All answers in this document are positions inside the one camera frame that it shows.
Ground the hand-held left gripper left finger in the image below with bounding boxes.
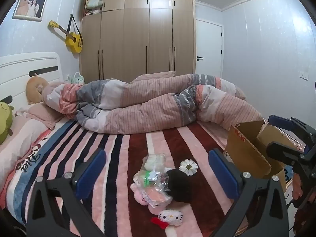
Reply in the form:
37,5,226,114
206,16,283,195
26,148,109,237

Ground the yellow guitar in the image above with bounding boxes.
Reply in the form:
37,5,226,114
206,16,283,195
48,14,83,53

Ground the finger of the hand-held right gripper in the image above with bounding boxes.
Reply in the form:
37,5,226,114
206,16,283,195
266,141,309,169
268,115,316,141

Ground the pink plush toy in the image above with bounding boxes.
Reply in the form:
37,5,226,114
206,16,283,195
130,183,151,206

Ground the pink grey striped duvet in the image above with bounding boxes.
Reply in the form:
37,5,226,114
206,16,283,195
41,72,263,135

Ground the black plush toy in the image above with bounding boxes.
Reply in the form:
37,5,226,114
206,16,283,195
166,168,194,203

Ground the green plush toy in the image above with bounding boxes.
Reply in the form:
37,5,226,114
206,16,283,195
0,100,14,145

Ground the white daisy flower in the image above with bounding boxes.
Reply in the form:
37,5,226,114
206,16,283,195
179,159,199,176

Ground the framed wall poster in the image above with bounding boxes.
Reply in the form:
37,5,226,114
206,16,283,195
12,0,48,23

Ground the clear plastic toy packet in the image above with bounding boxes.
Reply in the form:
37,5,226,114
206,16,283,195
133,153,173,209

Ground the pale pink striped pillow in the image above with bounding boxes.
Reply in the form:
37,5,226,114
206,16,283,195
0,116,48,165

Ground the brown cardboard box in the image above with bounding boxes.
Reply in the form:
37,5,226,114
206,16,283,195
223,120,304,200

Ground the white door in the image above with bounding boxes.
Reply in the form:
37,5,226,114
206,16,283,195
196,18,224,79

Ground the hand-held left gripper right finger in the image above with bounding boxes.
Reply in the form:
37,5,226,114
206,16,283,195
207,149,290,237

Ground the white green bag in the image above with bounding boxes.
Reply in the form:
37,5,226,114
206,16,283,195
68,72,86,84

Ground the white bed headboard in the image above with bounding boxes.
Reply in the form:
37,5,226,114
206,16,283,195
0,52,65,109

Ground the white cat plush toy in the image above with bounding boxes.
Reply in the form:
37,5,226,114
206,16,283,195
151,209,184,229

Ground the wooden wardrobe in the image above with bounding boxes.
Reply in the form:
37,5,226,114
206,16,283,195
78,0,197,83

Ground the striped plush blanket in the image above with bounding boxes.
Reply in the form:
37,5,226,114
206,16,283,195
0,120,269,237

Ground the brown plush cushion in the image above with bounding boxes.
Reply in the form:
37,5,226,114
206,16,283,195
26,73,50,104

